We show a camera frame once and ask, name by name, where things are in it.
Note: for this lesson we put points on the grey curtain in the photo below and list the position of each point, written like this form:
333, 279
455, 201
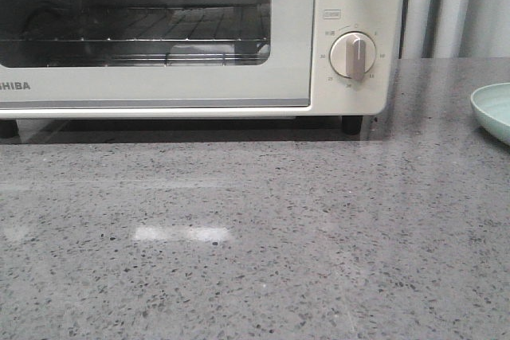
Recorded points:
454, 28

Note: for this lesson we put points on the light green plate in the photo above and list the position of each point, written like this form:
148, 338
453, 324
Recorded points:
490, 105

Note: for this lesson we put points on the oven glass door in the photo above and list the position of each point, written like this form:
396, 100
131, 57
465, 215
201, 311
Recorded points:
281, 81

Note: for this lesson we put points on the black oven foot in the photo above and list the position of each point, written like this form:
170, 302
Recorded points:
351, 124
8, 128

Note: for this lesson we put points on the black oven foot left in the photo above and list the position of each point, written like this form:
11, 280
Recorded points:
8, 128

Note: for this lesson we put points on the wire oven rack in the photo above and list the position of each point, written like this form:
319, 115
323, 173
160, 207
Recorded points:
141, 36

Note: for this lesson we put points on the black oven foot right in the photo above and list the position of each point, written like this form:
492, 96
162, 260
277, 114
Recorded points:
351, 124

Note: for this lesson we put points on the white toaster oven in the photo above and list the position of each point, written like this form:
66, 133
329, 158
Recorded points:
330, 93

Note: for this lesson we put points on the lower timer knob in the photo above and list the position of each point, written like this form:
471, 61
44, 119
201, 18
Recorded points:
352, 55

